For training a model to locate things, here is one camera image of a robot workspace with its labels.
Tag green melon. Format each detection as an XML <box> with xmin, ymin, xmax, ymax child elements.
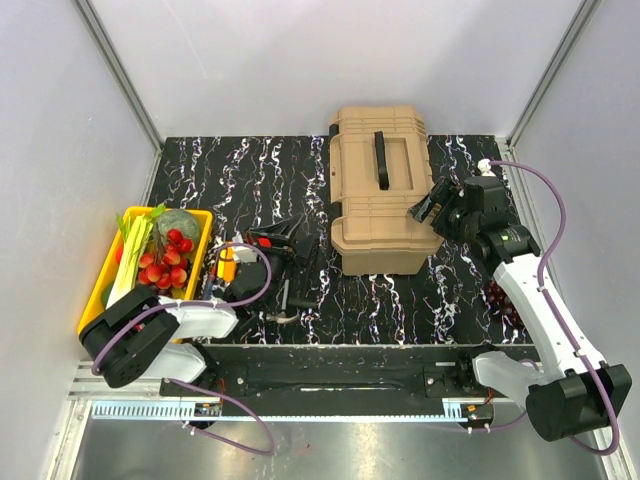
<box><xmin>155</xmin><ymin>209</ymin><xmax>201</xmax><ymax>243</ymax></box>

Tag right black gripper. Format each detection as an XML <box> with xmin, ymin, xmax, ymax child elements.
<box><xmin>406</xmin><ymin>178</ymin><xmax>477</xmax><ymax>249</ymax></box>

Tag steel claw hammer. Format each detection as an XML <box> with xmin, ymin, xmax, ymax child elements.
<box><xmin>265</xmin><ymin>278</ymin><xmax>300</xmax><ymax>325</ymax></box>

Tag red cherry cluster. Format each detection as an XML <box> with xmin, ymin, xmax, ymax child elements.
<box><xmin>136</xmin><ymin>228</ymin><xmax>195</xmax><ymax>298</ymax></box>

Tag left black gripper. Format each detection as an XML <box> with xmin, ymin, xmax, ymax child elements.
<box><xmin>249</xmin><ymin>214</ymin><xmax>316</xmax><ymax>310</ymax></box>

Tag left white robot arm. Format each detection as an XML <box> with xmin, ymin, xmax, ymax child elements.
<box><xmin>79</xmin><ymin>215</ymin><xmax>318</xmax><ymax>395</ymax></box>

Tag red handled pliers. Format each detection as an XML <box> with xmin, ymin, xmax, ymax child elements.
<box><xmin>258</xmin><ymin>237</ymin><xmax>273</xmax><ymax>248</ymax></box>

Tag black marble pattern mat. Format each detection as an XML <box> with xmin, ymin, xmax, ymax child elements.
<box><xmin>149</xmin><ymin>136</ymin><xmax>529</xmax><ymax>345</ymax></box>

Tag purple cable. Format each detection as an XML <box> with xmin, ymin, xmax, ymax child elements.
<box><xmin>91</xmin><ymin>243</ymin><xmax>277</xmax><ymax>455</ymax></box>
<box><xmin>487</xmin><ymin>160</ymin><xmax>621</xmax><ymax>455</ymax></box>

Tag small blue red screwdriver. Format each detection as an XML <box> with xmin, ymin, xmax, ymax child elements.
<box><xmin>200</xmin><ymin>264</ymin><xmax>220</xmax><ymax>300</ymax></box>

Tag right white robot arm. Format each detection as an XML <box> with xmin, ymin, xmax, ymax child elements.
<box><xmin>408</xmin><ymin>176</ymin><xmax>632</xmax><ymax>456</ymax></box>

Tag tan plastic tool box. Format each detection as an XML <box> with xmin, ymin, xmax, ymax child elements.
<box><xmin>329</xmin><ymin>106</ymin><xmax>443</xmax><ymax>276</ymax></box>

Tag dark purple grape bunch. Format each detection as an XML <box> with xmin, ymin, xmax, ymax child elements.
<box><xmin>486</xmin><ymin>280</ymin><xmax>524</xmax><ymax>327</ymax></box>

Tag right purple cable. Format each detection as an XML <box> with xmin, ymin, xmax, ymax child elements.
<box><xmin>487</xmin><ymin>160</ymin><xmax>621</xmax><ymax>455</ymax></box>

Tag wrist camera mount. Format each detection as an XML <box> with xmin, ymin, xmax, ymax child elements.
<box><xmin>232</xmin><ymin>242</ymin><xmax>259</xmax><ymax>264</ymax></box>
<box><xmin>463</xmin><ymin>159</ymin><xmax>509</xmax><ymax>218</ymax></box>

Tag yellow utility knife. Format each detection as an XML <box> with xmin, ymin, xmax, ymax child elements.
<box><xmin>215</xmin><ymin>246</ymin><xmax>237</xmax><ymax>284</ymax></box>

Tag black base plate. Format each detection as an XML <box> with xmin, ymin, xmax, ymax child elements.
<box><xmin>159</xmin><ymin>344</ymin><xmax>541</xmax><ymax>419</ymax></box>

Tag green white leek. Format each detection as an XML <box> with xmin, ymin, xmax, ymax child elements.
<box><xmin>105</xmin><ymin>213</ymin><xmax>154</xmax><ymax>308</ymax></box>

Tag yellow plastic bin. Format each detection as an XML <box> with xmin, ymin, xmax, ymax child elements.
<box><xmin>77</xmin><ymin>209</ymin><xmax>214</xmax><ymax>333</ymax></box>

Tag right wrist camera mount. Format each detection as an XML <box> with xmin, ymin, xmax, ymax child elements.
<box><xmin>463</xmin><ymin>159</ymin><xmax>509</xmax><ymax>218</ymax></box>

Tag green lime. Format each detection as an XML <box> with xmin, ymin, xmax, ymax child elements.
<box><xmin>100</xmin><ymin>281</ymin><xmax>114</xmax><ymax>309</ymax></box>

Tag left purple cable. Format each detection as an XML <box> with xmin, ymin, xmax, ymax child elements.
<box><xmin>91</xmin><ymin>243</ymin><xmax>277</xmax><ymax>455</ymax></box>

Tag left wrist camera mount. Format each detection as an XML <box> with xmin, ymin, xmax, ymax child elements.
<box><xmin>232</xmin><ymin>242</ymin><xmax>259</xmax><ymax>264</ymax></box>

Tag black hex key set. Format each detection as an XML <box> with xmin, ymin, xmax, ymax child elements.
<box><xmin>289</xmin><ymin>261</ymin><xmax>318</xmax><ymax>309</ymax></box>

